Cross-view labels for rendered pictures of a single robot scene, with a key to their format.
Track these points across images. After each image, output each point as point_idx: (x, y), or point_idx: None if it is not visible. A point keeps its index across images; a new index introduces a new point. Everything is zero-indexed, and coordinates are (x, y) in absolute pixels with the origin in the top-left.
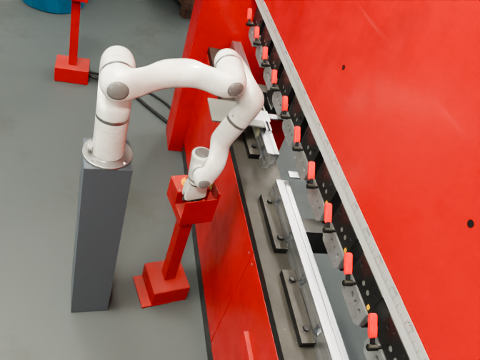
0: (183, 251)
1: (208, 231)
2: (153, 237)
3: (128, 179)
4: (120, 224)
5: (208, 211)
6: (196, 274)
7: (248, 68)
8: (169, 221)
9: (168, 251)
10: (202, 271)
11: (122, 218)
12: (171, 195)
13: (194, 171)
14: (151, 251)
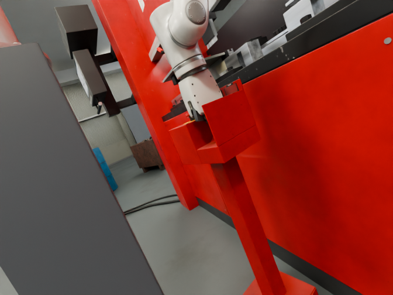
0: (263, 232)
1: (266, 202)
2: (223, 272)
3: (44, 72)
4: (116, 215)
5: (245, 116)
6: (299, 273)
7: None
8: (226, 247)
9: (248, 251)
10: (303, 256)
11: (108, 194)
12: (186, 149)
13: (169, 23)
14: (233, 287)
